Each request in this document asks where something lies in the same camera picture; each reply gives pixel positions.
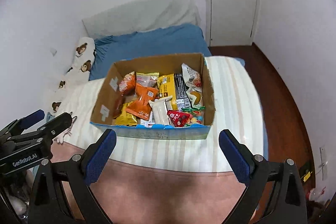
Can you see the brown cardboard box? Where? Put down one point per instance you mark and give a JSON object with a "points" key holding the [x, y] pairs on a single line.
{"points": [[157, 97]]}

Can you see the green gumball candy bag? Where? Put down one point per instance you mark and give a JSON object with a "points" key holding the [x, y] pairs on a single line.
{"points": [[196, 115]]}

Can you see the yellow black snack bag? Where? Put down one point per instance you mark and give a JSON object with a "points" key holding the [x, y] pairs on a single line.
{"points": [[173, 85]]}

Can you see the yellow clear pastry snack bag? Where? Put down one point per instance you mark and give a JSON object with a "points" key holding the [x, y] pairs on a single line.
{"points": [[147, 79]]}

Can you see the small yellow snack bag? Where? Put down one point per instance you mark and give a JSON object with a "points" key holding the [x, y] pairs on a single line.
{"points": [[125, 118]]}

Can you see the orange chip bag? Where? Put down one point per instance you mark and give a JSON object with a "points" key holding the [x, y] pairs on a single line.
{"points": [[128, 83]]}

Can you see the dark red snack packet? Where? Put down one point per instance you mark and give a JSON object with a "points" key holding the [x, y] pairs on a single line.
{"points": [[118, 104]]}

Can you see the white wafer packet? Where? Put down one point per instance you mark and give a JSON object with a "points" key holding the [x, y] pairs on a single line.
{"points": [[159, 110]]}

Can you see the blue bed sheet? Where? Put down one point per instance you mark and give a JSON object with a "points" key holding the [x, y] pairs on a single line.
{"points": [[185, 38]]}

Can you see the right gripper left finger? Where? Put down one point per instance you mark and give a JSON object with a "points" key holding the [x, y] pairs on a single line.
{"points": [[49, 203]]}

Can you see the small red triangle packet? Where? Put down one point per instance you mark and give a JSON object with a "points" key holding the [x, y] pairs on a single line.
{"points": [[179, 118]]}

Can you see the pale green snack packet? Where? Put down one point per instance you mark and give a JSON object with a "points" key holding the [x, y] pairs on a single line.
{"points": [[195, 97]]}

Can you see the red white spicy strip packet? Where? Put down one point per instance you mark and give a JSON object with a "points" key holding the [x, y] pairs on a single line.
{"points": [[148, 123]]}

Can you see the pink brown suede blanket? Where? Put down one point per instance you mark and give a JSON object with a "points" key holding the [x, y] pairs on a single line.
{"points": [[134, 194]]}

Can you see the orange snack packet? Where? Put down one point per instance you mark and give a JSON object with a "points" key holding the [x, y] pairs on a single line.
{"points": [[139, 111]]}

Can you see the white nut snack bag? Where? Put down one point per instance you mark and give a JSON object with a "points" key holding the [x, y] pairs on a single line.
{"points": [[191, 78]]}

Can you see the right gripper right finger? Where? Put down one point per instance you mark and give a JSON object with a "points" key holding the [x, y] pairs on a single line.
{"points": [[286, 204]]}

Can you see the white padded headboard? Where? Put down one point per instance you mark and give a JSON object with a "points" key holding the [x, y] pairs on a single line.
{"points": [[141, 16]]}

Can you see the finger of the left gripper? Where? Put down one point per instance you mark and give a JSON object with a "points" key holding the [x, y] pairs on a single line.
{"points": [[55, 127], [18, 126]]}

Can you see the small orange snack bag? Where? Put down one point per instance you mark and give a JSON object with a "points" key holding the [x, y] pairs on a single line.
{"points": [[145, 94]]}

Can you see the bear print pillow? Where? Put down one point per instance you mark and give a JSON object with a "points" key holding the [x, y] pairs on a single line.
{"points": [[78, 73]]}

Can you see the white striped blanket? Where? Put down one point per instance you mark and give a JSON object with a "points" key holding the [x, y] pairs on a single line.
{"points": [[237, 108]]}

